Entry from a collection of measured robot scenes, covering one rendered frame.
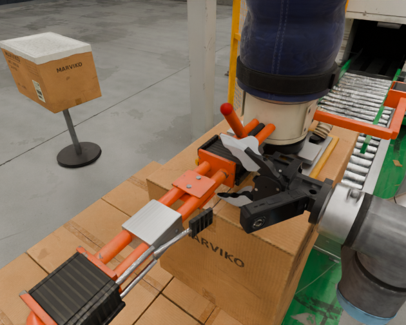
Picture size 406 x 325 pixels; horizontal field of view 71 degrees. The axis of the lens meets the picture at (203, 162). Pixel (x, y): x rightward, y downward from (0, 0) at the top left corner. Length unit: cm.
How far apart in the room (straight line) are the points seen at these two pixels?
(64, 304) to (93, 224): 109
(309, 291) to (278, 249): 130
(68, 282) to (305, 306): 157
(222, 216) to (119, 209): 92
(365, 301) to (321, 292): 137
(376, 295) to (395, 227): 12
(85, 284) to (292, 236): 41
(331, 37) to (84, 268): 58
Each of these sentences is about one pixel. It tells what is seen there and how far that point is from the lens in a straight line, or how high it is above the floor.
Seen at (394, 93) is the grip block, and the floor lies 126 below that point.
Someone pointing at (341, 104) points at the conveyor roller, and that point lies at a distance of 265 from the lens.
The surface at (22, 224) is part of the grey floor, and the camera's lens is 246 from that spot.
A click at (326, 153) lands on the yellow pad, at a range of 85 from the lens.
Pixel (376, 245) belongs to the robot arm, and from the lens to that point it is 48.
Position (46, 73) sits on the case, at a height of 90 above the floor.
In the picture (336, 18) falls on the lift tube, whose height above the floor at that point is 148.
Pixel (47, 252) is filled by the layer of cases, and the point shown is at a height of 54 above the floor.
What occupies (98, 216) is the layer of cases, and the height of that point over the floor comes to 54.
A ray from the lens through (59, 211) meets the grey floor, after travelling 242.
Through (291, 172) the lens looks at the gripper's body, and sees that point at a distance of 51.
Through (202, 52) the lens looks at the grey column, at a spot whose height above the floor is 98.
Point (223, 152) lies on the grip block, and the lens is 57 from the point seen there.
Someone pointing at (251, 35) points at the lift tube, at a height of 144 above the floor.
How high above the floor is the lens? 159
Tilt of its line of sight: 37 degrees down
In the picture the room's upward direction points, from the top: straight up
